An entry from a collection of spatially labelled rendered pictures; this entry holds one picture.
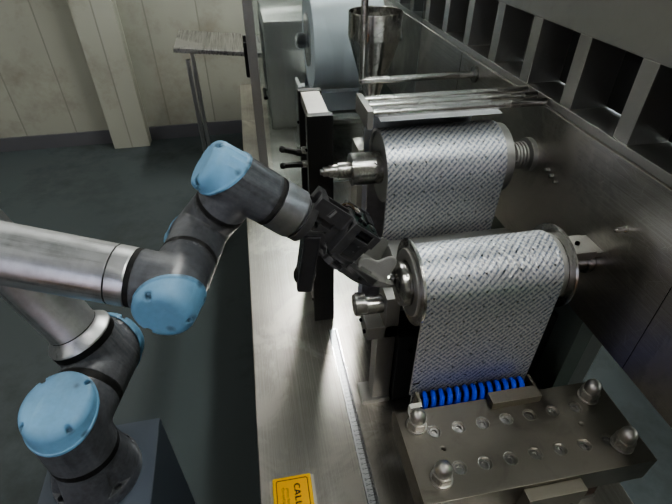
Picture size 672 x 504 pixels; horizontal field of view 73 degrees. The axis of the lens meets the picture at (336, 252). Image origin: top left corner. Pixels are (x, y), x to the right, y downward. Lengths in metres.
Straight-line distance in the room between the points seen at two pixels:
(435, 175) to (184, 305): 0.53
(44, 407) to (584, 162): 0.98
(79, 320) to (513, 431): 0.77
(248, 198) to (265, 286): 0.70
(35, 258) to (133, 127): 3.89
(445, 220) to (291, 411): 0.51
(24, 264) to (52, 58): 4.00
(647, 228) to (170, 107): 4.10
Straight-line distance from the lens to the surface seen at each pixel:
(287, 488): 0.92
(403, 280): 0.73
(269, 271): 1.34
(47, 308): 0.88
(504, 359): 0.92
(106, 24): 4.25
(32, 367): 2.65
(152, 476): 1.02
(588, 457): 0.92
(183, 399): 2.23
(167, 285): 0.55
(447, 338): 0.81
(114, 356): 0.93
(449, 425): 0.88
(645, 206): 0.82
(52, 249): 0.61
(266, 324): 1.19
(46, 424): 0.87
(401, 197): 0.89
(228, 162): 0.60
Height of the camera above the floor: 1.76
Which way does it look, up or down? 38 degrees down
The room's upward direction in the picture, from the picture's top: straight up
